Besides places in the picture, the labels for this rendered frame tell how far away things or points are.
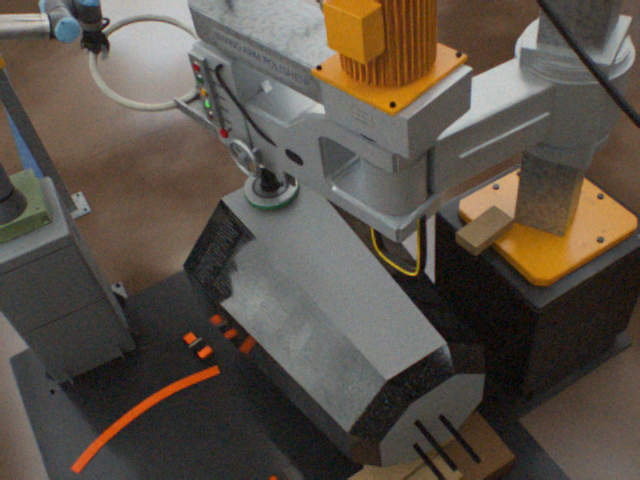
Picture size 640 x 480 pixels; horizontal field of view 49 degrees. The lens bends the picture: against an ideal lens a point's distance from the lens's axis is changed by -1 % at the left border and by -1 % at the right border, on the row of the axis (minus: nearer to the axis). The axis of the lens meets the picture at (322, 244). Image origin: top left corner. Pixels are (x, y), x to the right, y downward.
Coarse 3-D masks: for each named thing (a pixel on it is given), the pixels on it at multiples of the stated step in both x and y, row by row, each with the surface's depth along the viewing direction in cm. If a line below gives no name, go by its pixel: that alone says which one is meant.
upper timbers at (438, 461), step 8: (432, 456) 264; (424, 464) 262; (440, 464) 261; (360, 472) 263; (416, 472) 261; (424, 472) 260; (432, 472) 260; (440, 472) 260; (448, 472) 259; (456, 472) 259
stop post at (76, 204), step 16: (0, 64) 333; (0, 80) 340; (0, 96) 345; (16, 96) 349; (16, 112) 354; (32, 128) 364; (32, 144) 370; (48, 160) 380; (64, 192) 398; (80, 192) 419; (80, 208) 410
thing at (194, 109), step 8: (200, 96) 285; (176, 104) 279; (184, 104) 275; (192, 104) 282; (200, 104) 281; (184, 112) 278; (192, 112) 273; (200, 112) 278; (200, 120) 272; (208, 128) 271; (216, 128) 265; (264, 160) 251; (272, 168) 251; (288, 176) 245; (280, 184) 245
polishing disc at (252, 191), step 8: (248, 184) 277; (256, 184) 276; (288, 184) 274; (296, 184) 274; (248, 192) 274; (256, 192) 273; (264, 192) 273; (272, 192) 272; (280, 192) 272; (288, 192) 271; (256, 200) 270; (264, 200) 270; (272, 200) 269; (280, 200) 269
